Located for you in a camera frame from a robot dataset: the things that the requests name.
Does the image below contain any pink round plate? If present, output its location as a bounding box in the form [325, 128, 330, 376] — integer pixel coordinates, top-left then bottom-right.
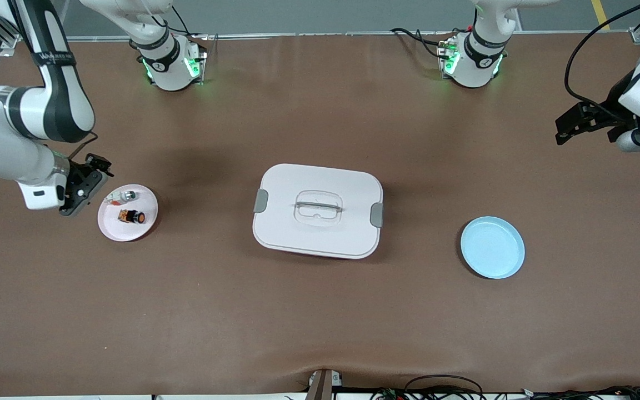
[97, 184, 159, 242]

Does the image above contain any light blue round plate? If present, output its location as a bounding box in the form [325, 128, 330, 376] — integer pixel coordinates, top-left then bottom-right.
[460, 216, 526, 279]

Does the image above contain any white lidded storage box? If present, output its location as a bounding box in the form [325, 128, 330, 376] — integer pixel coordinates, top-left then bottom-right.
[252, 163, 384, 260]

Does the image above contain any brown table mat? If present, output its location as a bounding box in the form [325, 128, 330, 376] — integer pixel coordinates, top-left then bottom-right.
[0, 32, 640, 396]

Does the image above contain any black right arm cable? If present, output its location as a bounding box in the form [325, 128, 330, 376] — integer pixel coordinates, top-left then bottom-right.
[67, 130, 99, 160]

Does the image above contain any silver white switch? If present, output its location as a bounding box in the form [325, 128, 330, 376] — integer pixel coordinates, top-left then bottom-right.
[105, 190, 138, 207]

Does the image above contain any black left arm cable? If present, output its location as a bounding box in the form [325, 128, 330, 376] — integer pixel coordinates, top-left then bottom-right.
[563, 0, 640, 121]

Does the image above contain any black cable at arm base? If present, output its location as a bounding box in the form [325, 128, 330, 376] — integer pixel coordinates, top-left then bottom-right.
[151, 6, 192, 37]
[391, 28, 449, 59]

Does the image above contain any silver table edge rail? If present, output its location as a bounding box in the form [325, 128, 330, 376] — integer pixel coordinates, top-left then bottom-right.
[64, 31, 634, 42]

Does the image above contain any black cable bundle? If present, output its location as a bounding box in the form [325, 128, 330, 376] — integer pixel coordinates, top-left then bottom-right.
[520, 386, 640, 400]

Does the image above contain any black looped cable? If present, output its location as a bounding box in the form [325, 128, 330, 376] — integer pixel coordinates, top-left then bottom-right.
[403, 375, 486, 400]

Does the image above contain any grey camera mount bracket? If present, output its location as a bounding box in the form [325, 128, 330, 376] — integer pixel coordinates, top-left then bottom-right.
[304, 369, 344, 400]

